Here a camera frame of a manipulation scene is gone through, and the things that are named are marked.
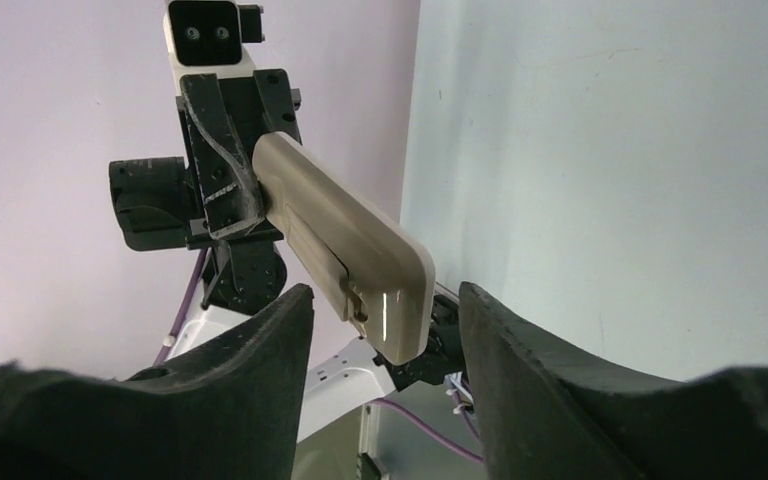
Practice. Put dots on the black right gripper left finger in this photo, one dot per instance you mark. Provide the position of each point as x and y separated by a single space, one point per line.
228 409

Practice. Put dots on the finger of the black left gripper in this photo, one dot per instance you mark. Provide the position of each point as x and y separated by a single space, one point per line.
230 192
276 98

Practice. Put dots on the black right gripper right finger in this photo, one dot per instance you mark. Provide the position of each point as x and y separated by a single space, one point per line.
548 409

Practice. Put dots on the beige remote control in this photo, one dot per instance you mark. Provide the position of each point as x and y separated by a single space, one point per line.
391 272

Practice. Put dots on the beige battery compartment cover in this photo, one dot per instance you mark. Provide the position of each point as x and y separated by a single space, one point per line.
324 267

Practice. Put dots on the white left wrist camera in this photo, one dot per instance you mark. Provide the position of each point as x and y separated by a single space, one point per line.
209 37

